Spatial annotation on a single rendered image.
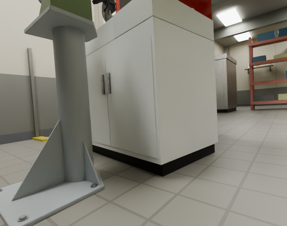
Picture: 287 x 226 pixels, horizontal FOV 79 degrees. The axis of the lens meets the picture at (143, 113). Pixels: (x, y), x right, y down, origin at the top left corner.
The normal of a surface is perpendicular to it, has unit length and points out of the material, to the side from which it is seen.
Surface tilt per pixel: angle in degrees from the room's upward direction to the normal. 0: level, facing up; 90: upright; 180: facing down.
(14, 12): 90
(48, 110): 90
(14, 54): 90
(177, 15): 90
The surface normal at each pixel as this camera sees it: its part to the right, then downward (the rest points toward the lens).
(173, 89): 0.66, 0.00
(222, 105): -0.63, 0.07
